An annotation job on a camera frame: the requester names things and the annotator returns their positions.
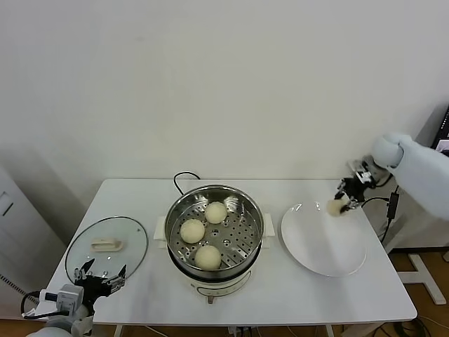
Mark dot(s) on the white round plate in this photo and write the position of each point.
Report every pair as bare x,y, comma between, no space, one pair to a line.
315,245

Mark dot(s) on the white steamed baozi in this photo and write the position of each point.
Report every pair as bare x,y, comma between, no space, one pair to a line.
208,257
216,212
333,208
192,231

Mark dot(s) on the perforated steel steamer basket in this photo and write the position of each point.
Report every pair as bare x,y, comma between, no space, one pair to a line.
242,245

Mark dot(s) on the round glass pot lid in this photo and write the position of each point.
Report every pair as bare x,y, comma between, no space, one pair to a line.
105,228

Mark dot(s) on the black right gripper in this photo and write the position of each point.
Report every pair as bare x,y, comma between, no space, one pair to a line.
355,189

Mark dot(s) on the white side desk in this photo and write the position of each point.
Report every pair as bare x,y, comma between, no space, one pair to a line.
424,277

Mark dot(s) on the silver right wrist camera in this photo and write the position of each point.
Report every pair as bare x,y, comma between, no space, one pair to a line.
358,165

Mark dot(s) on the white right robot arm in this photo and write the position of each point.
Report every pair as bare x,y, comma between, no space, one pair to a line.
421,175

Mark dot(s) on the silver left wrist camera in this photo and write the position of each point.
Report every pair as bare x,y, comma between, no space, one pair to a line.
70,298

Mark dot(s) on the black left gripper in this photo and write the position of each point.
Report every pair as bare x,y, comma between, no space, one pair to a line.
93,286

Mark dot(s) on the cream electric cooker base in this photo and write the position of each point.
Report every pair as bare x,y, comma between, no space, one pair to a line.
217,289

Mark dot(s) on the dark laptop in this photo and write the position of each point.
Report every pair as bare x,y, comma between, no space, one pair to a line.
443,130

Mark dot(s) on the white power strip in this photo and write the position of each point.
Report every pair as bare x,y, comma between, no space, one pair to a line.
240,331

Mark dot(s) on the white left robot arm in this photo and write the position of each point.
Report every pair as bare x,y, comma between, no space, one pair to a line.
59,328

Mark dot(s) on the white table leg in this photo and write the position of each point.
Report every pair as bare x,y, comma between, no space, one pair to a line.
118,331
329,331

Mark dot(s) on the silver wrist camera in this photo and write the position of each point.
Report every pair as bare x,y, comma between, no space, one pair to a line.
70,298
358,165

